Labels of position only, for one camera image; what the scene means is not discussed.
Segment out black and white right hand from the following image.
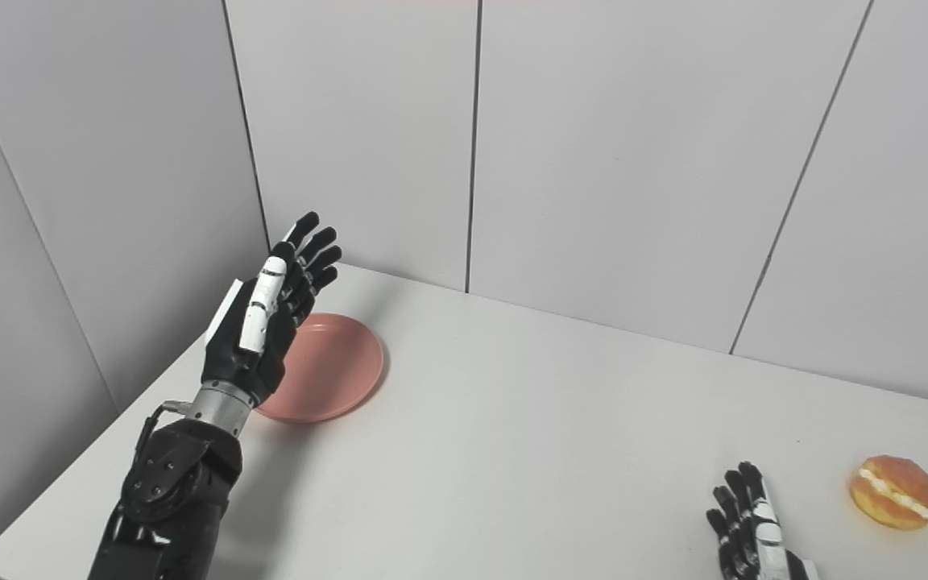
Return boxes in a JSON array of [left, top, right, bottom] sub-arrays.
[[705, 461, 821, 580]]

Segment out black and white left hand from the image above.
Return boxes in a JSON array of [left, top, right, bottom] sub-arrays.
[[201, 211, 343, 408]]

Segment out pink round plate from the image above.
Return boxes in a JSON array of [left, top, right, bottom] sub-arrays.
[[255, 313, 385, 424]]

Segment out cream puff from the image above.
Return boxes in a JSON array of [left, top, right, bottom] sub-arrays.
[[848, 455, 928, 531]]

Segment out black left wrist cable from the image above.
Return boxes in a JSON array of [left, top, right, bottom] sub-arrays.
[[135, 400, 191, 462]]

